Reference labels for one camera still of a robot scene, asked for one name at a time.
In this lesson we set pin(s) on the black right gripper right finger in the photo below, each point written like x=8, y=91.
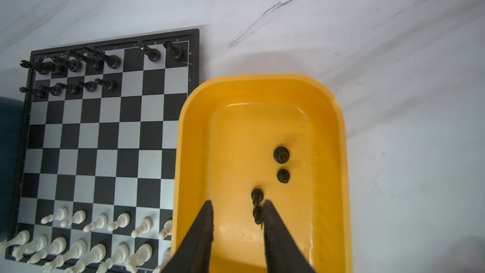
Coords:
x=281, y=251

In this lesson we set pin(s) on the black white chess board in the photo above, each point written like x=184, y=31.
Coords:
x=96, y=152

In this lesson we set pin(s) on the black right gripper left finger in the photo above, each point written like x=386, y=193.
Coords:
x=194, y=253

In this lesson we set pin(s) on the black pawn between fingers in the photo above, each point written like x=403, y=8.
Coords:
x=258, y=215

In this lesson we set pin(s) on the yellow plastic tray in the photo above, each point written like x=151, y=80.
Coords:
x=228, y=130

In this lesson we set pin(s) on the black pawn in tray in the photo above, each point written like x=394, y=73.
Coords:
x=283, y=176

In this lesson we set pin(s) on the black chess piece in tray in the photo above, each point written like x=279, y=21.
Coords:
x=281, y=155

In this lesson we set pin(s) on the black pawn near fingers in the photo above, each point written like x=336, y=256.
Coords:
x=257, y=196

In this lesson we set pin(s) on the teal plastic tray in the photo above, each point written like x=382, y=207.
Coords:
x=11, y=129

